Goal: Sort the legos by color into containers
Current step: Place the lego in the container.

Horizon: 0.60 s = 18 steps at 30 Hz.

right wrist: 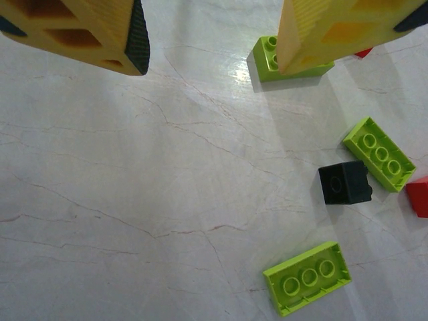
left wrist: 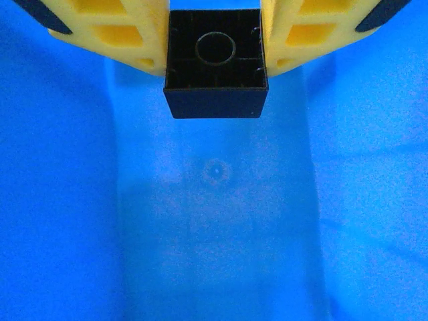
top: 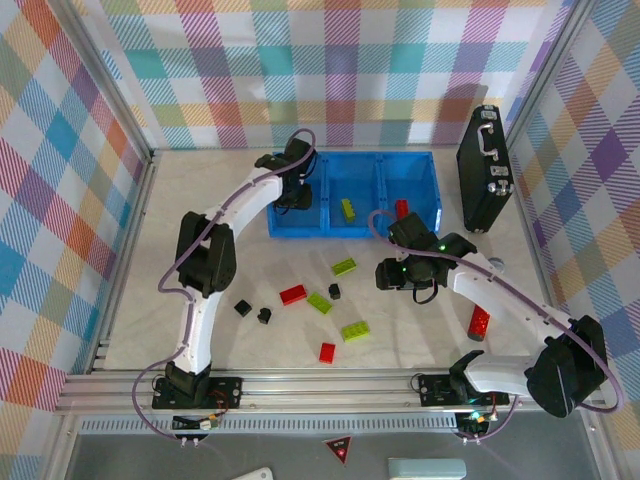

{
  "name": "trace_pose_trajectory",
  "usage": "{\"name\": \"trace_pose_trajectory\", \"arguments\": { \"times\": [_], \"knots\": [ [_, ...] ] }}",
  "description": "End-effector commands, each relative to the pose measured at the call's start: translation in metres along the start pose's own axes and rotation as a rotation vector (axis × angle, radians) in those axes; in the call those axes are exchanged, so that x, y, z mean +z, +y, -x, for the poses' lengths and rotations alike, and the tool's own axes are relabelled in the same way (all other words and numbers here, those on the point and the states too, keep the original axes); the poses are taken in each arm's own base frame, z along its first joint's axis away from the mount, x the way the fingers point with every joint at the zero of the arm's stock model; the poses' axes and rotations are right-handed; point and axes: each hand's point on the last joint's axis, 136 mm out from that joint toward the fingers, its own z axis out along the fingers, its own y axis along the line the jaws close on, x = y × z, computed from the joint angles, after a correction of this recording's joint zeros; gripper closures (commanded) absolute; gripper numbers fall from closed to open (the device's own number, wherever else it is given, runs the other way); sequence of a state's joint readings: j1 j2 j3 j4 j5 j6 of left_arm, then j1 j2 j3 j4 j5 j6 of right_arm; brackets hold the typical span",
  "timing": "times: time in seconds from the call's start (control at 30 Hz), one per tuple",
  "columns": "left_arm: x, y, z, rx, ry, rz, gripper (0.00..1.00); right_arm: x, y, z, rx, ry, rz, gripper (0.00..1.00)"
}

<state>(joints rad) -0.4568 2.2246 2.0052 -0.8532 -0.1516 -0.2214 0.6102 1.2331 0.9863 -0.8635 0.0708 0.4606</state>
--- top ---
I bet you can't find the red triangle sign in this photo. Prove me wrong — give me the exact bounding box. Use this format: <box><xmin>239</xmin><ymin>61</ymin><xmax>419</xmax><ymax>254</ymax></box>
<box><xmin>321</xmin><ymin>434</ymin><xmax>354</xmax><ymax>466</ymax></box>

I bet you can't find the black briefcase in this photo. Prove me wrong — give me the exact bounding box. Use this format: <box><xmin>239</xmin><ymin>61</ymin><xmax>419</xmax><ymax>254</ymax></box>
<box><xmin>454</xmin><ymin>104</ymin><xmax>516</xmax><ymax>235</ymax></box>

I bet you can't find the small connector board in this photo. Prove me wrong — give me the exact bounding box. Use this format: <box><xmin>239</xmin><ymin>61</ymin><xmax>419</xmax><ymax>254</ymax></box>
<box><xmin>455</xmin><ymin>410</ymin><xmax>494</xmax><ymax>435</ymax></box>
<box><xmin>172</xmin><ymin>413</ymin><xmax>221</xmax><ymax>432</ymax></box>

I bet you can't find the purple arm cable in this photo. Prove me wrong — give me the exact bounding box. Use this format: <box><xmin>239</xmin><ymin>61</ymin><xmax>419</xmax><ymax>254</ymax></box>
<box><xmin>368</xmin><ymin>209</ymin><xmax>625</xmax><ymax>444</ymax></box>
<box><xmin>131</xmin><ymin>128</ymin><xmax>317</xmax><ymax>444</ymax></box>

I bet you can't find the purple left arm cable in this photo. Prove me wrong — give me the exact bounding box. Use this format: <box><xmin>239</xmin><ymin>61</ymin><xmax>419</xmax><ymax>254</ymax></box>
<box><xmin>131</xmin><ymin>128</ymin><xmax>317</xmax><ymax>444</ymax></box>

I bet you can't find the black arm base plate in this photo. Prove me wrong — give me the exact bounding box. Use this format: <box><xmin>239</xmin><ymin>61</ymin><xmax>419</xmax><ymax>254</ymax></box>
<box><xmin>151</xmin><ymin>375</ymin><xmax>244</xmax><ymax>410</ymax></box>
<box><xmin>417</xmin><ymin>372</ymin><xmax>511</xmax><ymax>407</ymax></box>

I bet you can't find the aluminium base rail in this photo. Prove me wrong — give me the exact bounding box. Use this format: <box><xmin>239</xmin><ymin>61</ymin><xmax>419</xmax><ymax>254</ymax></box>
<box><xmin>53</xmin><ymin>368</ymin><xmax>609</xmax><ymax>417</ymax></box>

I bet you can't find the pale blue-grey box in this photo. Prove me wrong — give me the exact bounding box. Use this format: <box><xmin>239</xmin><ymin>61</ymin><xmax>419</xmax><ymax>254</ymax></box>
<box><xmin>387</xmin><ymin>458</ymin><xmax>467</xmax><ymax>480</ymax></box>

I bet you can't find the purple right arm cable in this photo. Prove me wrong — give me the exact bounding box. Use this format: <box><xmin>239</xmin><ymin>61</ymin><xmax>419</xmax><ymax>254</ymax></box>
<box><xmin>368</xmin><ymin>209</ymin><xmax>625</xmax><ymax>444</ymax></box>

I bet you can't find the aluminium side rail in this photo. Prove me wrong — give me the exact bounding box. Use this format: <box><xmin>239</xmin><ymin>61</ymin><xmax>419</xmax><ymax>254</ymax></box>
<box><xmin>502</xmin><ymin>142</ymin><xmax>576</xmax><ymax>371</ymax></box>
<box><xmin>87</xmin><ymin>149</ymin><xmax>161</xmax><ymax>376</ymax></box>

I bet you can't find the aluminium corner post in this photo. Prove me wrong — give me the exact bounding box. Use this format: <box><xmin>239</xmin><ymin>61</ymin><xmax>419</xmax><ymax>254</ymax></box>
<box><xmin>502</xmin><ymin>0</ymin><xmax>594</xmax><ymax>151</ymax></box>
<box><xmin>47</xmin><ymin>0</ymin><xmax>156</xmax><ymax>164</ymax></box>

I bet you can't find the slotted grey cable duct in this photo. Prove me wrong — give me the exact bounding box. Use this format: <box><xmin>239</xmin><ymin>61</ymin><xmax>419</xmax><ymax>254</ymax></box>
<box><xmin>78</xmin><ymin>413</ymin><xmax>501</xmax><ymax>436</ymax></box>

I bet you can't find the red glitter block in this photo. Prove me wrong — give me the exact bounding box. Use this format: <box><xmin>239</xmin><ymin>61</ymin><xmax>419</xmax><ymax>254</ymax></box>
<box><xmin>467</xmin><ymin>305</ymin><xmax>494</xmax><ymax>343</ymax></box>

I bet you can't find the blue three-compartment bin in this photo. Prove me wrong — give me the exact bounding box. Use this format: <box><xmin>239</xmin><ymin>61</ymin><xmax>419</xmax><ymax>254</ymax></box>
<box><xmin>266</xmin><ymin>150</ymin><xmax>445</xmax><ymax>240</ymax></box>

